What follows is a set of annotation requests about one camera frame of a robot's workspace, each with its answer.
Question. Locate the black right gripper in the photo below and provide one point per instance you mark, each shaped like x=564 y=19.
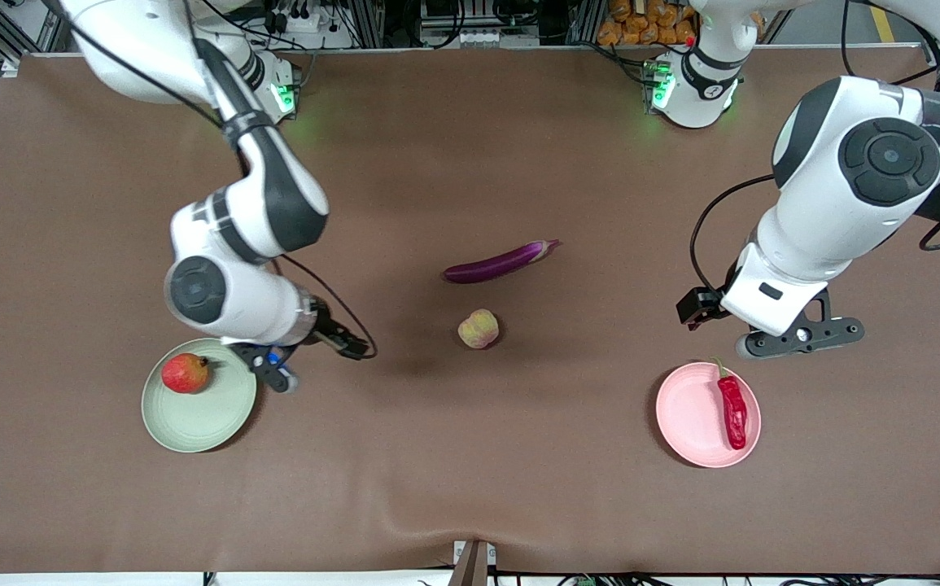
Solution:
x=328 y=332

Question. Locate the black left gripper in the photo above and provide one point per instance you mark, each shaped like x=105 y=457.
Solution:
x=696 y=306

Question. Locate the red chili pepper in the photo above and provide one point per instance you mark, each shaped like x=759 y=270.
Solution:
x=734 y=411

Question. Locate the pale yellow-pink peach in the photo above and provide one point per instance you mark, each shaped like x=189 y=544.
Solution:
x=478 y=330

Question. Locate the purple eggplant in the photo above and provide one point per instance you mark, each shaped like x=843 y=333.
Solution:
x=490 y=264

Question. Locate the red pomegranate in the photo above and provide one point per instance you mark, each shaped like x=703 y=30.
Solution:
x=185 y=374

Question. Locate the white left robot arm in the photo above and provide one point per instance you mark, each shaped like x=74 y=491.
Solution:
x=844 y=203

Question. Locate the pink round plate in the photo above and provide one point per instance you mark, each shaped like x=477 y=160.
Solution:
x=693 y=415

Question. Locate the pale green round plate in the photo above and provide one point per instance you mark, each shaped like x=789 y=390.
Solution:
x=209 y=419

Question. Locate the brown table cloth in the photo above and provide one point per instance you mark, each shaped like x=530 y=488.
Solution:
x=478 y=448

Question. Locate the pile of orange toy food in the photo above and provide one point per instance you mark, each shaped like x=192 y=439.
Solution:
x=644 y=20

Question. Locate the white table edge bracket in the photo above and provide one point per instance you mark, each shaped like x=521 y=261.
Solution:
x=474 y=552

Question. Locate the dark camera stand post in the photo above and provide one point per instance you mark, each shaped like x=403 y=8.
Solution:
x=470 y=570

